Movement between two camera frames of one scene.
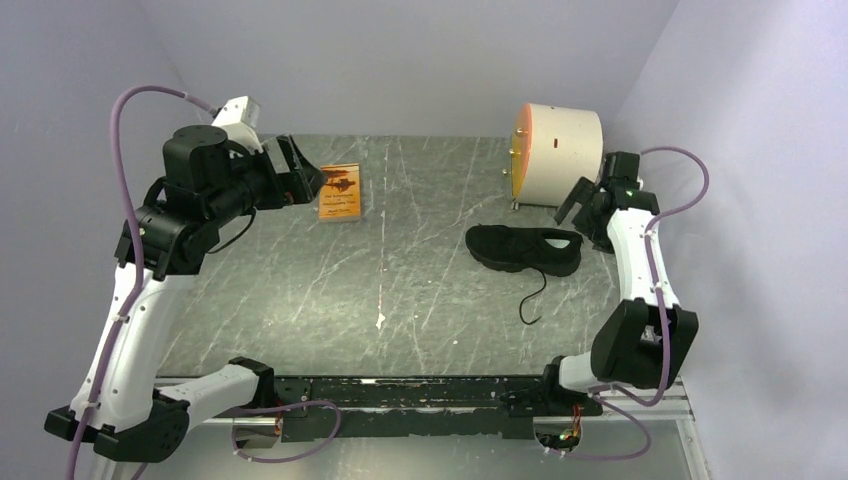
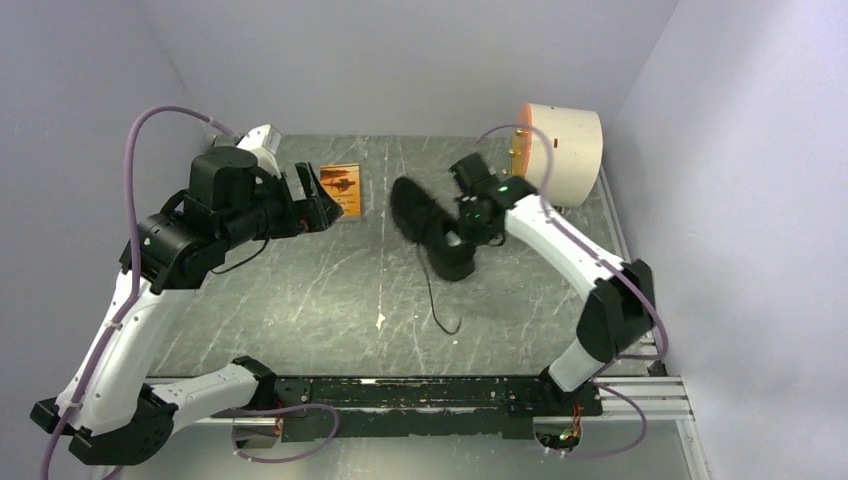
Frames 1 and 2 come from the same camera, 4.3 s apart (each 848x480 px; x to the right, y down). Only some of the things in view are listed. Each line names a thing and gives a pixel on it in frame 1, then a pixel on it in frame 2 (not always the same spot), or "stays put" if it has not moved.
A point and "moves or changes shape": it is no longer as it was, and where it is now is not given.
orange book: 340,198 stays put
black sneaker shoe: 510,248 moves or changes shape
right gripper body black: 592,226 -> 470,229
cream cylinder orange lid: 553,148 stays put
